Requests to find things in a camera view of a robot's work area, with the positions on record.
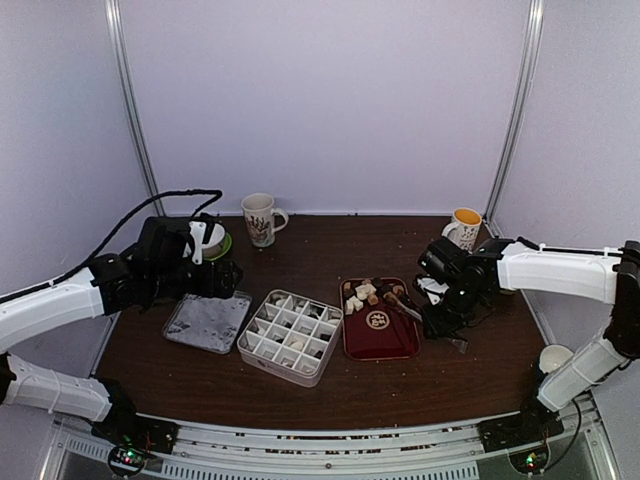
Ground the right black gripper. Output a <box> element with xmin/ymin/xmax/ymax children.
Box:
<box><xmin>420</xmin><ymin>281</ymin><xmax>486</xmax><ymax>339</ymax></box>

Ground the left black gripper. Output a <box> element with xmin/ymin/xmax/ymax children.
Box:
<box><xmin>148</xmin><ymin>258</ymin><xmax>242</xmax><ymax>300</ymax></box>

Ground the metal tin lid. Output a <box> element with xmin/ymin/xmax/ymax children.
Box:
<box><xmin>162</xmin><ymin>291</ymin><xmax>253</xmax><ymax>354</ymax></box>

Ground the white compartment tin box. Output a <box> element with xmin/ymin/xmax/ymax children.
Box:
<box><xmin>237</xmin><ymin>289</ymin><xmax>344</xmax><ymax>388</ymax></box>

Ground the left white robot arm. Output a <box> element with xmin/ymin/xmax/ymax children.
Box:
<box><xmin>1</xmin><ymin>255</ymin><xmax>243</xmax><ymax>444</ymax></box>

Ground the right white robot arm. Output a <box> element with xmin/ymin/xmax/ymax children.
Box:
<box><xmin>418</xmin><ymin>237</ymin><xmax>639</xmax><ymax>442</ymax></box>

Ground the dark red chocolate tray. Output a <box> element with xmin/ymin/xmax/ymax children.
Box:
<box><xmin>340</xmin><ymin>277</ymin><xmax>421</xmax><ymax>361</ymax></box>

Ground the green saucer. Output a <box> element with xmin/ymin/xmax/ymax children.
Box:
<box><xmin>203</xmin><ymin>233</ymin><xmax>232</xmax><ymax>261</ymax></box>

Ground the white bowl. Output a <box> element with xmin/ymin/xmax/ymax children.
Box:
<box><xmin>203</xmin><ymin>223</ymin><xmax>226</xmax><ymax>256</ymax></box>

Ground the coral pattern mug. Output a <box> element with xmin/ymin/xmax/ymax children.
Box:
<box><xmin>241</xmin><ymin>193</ymin><xmax>289</xmax><ymax>248</ymax></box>

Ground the orange interior mug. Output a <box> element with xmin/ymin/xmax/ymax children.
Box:
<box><xmin>441</xmin><ymin>207</ymin><xmax>483</xmax><ymax>252</ymax></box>

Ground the white cup near base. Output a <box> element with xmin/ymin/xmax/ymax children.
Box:
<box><xmin>536</xmin><ymin>344</ymin><xmax>574</xmax><ymax>376</ymax></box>

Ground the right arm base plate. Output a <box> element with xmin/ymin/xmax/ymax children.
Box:
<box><xmin>477</xmin><ymin>412</ymin><xmax>564</xmax><ymax>453</ymax></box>

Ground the front aluminium rail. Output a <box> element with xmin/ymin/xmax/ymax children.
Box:
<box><xmin>49</xmin><ymin>394</ymin><xmax>611</xmax><ymax>480</ymax></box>

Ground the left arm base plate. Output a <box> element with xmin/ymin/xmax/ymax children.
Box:
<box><xmin>90</xmin><ymin>415</ymin><xmax>179</xmax><ymax>454</ymax></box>

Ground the left aluminium frame post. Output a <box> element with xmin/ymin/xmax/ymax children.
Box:
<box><xmin>104</xmin><ymin>0</ymin><xmax>160</xmax><ymax>197</ymax></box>

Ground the aluminium frame post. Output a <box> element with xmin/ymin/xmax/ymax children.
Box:
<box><xmin>484</xmin><ymin>0</ymin><xmax>545</xmax><ymax>230</ymax></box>
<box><xmin>104</xmin><ymin>0</ymin><xmax>160</xmax><ymax>197</ymax></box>

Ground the right aluminium frame post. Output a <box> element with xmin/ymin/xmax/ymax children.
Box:
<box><xmin>484</xmin><ymin>0</ymin><xmax>545</xmax><ymax>230</ymax></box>

